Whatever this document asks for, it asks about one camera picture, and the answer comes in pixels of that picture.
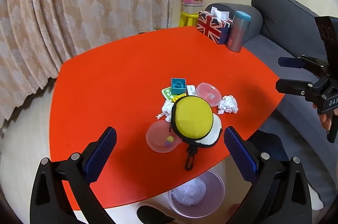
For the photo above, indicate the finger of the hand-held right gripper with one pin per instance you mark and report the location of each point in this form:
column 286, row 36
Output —
column 289, row 87
column 290, row 62

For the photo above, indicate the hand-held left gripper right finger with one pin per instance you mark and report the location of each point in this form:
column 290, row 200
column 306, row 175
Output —
column 241, row 158

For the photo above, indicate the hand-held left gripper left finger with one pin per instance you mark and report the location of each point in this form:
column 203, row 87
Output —
column 101, row 155

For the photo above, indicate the yellow toy block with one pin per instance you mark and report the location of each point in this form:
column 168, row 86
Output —
column 180, row 95

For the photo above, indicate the person's right hand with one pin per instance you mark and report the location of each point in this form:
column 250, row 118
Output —
column 324, row 119

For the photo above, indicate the grey sofa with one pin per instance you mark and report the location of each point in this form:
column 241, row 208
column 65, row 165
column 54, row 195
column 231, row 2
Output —
column 285, row 28

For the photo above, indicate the white round pad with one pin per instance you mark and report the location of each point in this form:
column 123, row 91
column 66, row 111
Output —
column 215, row 131

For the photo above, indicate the translucent pink waste bin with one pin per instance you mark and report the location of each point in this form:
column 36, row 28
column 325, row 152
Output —
column 211, row 195

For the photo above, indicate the crumpled white paper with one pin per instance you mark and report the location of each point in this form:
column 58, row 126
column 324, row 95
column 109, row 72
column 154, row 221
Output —
column 228, row 105
column 166, row 109

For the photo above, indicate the yellow round zipper pouch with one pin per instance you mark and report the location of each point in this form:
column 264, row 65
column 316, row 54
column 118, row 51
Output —
column 194, row 121

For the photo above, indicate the grey blue thermos bottle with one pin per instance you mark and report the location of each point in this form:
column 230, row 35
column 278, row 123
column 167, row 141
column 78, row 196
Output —
column 237, row 32

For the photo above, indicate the clear pink plastic bowl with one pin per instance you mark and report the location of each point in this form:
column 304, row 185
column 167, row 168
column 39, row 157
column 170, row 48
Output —
column 161, row 138

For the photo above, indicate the white crumpled plastic bag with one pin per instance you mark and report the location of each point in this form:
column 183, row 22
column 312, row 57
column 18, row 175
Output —
column 189, row 192

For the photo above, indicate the clear pink round lid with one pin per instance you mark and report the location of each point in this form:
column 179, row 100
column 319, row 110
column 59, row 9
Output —
column 208, row 93

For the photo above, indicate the white flat box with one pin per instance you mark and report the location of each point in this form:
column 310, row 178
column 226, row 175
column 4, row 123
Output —
column 191, row 89

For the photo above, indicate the flag print tissue box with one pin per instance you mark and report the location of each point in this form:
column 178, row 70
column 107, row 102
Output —
column 212, row 26

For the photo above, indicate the green white toy remote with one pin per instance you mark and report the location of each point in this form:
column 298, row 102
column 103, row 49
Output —
column 166, row 93

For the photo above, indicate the blue toy block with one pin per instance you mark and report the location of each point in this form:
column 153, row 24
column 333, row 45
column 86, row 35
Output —
column 178, row 86

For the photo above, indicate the yellow plastic stool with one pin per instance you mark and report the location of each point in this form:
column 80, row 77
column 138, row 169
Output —
column 188, row 19

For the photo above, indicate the white storage box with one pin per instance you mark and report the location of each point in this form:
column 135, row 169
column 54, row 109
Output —
column 190, row 8

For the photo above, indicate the beige patterned curtain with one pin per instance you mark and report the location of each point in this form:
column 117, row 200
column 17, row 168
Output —
column 79, row 15

